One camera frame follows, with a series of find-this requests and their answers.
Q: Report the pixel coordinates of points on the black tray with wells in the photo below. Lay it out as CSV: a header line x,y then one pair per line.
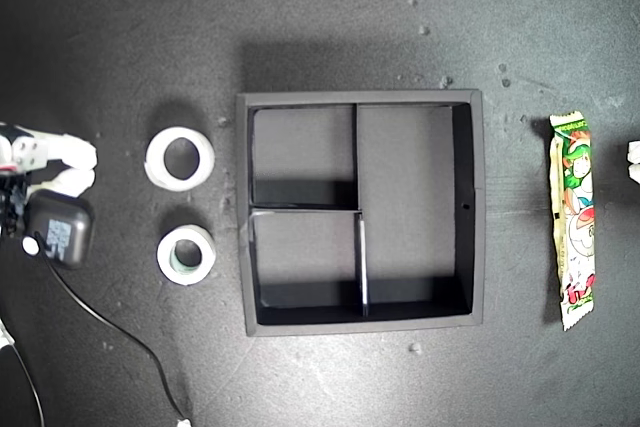
x,y
405,197

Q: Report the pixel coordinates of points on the snack bar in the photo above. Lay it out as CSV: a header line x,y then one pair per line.
x,y
575,207

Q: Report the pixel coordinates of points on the large white tape roll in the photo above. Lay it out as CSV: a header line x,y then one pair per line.
x,y
155,159

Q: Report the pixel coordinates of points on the small white tape roll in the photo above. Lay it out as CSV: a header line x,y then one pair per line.
x,y
167,262

